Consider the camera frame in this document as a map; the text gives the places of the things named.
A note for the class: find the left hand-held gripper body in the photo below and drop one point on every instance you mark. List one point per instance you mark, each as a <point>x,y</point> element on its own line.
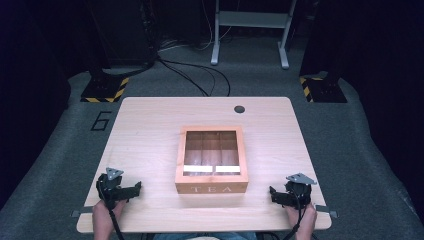
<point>111,186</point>

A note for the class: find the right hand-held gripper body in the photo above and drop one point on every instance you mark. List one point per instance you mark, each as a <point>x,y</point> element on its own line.
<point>299,191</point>

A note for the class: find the wooden tea box glass lid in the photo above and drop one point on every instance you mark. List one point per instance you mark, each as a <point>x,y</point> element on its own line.
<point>212,186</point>

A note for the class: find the person's left hand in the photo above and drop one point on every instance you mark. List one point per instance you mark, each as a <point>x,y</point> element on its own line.
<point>106,210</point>

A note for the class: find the person's right hand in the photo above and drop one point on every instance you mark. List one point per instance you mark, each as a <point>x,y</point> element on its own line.
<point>304,216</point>

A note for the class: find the black hazard-striped stand base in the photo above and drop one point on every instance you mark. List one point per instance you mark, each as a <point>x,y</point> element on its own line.
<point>322,89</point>
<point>105,87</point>

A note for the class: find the grey table bracket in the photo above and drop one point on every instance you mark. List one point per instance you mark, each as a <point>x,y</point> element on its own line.
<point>81,212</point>
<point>326,210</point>

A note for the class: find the grey metal stand frame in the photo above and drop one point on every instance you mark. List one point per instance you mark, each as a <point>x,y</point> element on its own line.
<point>250,20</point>

